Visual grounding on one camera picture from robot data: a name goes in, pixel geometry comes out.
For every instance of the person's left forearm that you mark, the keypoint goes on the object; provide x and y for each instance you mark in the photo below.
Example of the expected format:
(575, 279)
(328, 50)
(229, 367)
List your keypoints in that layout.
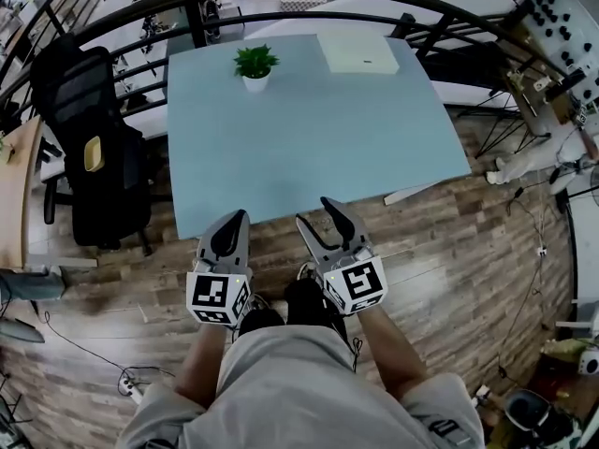
(203, 367)

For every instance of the person's black trousers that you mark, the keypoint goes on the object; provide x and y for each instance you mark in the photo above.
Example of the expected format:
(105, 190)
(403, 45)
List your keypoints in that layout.
(304, 302)

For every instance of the light wooden desk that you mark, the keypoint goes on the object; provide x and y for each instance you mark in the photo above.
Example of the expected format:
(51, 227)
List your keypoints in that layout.
(16, 190)

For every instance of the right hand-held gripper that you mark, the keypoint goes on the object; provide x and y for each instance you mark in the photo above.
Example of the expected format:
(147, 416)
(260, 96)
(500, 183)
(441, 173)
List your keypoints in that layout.
(358, 281)

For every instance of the flat white box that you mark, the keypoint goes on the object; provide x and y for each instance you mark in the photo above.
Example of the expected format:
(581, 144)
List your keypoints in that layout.
(358, 52)

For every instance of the person's grey shirt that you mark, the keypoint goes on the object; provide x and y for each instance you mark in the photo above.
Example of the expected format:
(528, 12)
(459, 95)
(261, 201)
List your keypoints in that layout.
(299, 391)

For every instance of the yellow plastic tray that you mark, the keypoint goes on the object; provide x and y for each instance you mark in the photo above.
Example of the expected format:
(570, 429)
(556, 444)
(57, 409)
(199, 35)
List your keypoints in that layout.
(93, 154)

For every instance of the small white power strip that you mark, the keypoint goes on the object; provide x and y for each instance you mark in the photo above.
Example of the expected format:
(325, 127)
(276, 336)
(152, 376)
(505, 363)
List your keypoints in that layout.
(542, 251)

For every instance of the person's white shoe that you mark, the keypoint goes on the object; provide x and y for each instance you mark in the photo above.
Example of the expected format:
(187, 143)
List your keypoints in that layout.
(259, 301)
(306, 269)

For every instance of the white board with black knobs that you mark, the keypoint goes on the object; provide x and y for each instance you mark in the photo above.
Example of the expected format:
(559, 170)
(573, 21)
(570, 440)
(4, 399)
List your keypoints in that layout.
(561, 31)

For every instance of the green potted plant white pot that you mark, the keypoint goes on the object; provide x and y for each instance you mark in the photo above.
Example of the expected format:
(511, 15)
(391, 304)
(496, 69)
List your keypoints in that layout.
(255, 70)

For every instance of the person's right forearm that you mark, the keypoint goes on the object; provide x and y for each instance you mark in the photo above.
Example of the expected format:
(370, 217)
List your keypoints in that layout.
(390, 353)

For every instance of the black metal railing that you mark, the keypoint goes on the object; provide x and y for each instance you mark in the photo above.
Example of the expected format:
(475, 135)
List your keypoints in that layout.
(290, 19)

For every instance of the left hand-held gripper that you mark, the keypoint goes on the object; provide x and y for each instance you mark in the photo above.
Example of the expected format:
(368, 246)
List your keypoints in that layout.
(213, 293)

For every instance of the black office chair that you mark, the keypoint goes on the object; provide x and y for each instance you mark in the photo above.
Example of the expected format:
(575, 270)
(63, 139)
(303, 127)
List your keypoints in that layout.
(93, 148)

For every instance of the small white camera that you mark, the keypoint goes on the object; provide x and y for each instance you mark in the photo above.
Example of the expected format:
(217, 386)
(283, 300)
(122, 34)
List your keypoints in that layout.
(590, 363)

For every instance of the black tripod stand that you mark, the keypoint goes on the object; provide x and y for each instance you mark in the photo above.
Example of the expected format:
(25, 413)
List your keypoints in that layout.
(501, 126)

